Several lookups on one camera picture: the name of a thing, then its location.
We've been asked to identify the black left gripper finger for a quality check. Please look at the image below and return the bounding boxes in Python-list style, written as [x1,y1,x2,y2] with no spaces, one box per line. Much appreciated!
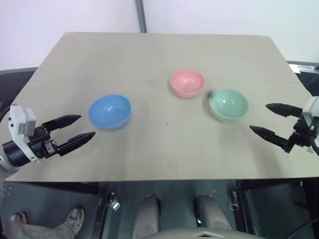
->
[59,131,96,157]
[41,115,82,131]

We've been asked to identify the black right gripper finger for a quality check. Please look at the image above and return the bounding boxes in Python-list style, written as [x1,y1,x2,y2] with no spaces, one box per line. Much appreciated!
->
[265,103,305,118]
[249,125,294,153]

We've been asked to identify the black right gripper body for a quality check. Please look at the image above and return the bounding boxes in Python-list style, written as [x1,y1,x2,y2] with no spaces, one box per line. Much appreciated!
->
[288,115,313,149]

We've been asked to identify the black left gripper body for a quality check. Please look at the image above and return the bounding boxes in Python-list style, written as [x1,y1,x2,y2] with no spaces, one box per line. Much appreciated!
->
[27,125,62,160]

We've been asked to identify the blue plastic bowl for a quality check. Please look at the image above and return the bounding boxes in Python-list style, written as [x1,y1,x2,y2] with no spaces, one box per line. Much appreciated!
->
[88,94,132,130]

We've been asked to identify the white and black side furniture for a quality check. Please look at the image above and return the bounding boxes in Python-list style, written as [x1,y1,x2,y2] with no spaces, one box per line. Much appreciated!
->
[286,60,319,97]

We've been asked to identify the green plastic bowl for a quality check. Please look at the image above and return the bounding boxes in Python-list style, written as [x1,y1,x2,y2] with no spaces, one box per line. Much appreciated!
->
[208,89,249,122]

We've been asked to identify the grey sneaker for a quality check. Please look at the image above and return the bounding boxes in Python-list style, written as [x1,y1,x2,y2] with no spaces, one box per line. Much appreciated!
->
[65,207,85,236]
[9,212,28,224]

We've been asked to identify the grey trouser leg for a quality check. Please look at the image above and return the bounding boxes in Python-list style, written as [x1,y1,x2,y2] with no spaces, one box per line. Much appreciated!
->
[0,219,75,239]

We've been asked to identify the pink-red plastic bowl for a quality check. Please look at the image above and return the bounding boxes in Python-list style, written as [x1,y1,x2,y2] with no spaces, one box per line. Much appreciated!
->
[170,69,206,99]

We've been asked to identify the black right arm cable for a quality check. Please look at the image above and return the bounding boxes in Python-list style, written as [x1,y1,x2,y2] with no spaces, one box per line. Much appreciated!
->
[308,126,319,157]

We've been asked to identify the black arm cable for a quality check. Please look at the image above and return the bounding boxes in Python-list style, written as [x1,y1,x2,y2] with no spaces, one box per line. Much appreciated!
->
[0,104,12,124]
[308,126,319,157]

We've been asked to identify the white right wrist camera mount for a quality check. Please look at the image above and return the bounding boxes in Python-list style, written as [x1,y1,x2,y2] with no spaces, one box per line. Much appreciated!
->
[301,96,319,154]

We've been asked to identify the black table frame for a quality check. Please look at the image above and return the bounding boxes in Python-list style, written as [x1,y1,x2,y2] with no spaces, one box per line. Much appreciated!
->
[4,179,319,200]

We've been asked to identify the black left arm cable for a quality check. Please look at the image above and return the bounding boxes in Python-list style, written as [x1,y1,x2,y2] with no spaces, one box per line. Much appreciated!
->
[0,104,12,124]

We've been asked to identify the silver metal table bracket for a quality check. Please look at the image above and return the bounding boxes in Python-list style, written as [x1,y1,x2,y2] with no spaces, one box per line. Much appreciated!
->
[108,191,123,211]
[230,190,240,210]

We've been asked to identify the grey metal post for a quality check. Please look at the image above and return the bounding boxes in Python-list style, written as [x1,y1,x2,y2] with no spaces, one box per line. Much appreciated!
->
[135,0,148,33]

